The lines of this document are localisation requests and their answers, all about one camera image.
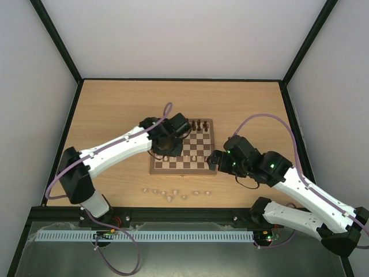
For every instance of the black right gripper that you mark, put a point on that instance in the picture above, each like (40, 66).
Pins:
(217, 160)

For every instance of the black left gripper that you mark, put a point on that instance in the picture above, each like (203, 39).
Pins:
(177, 152)

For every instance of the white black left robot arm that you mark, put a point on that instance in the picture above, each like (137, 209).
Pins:
(77, 169)

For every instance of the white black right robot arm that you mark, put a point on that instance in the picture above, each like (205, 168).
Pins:
(336, 225)

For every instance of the wooden chess board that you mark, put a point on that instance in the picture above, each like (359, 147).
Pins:
(197, 147)

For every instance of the right controller circuit board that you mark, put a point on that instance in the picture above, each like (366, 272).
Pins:
(270, 235)

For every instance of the controller circuit board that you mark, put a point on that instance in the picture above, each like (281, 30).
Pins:
(105, 234)
(270, 235)

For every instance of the left controller circuit board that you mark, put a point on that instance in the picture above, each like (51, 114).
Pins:
(105, 234)

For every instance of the black front mounting rail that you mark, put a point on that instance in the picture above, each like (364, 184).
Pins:
(126, 217)

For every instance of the white slotted cable duct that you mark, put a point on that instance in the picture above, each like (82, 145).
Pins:
(148, 236)

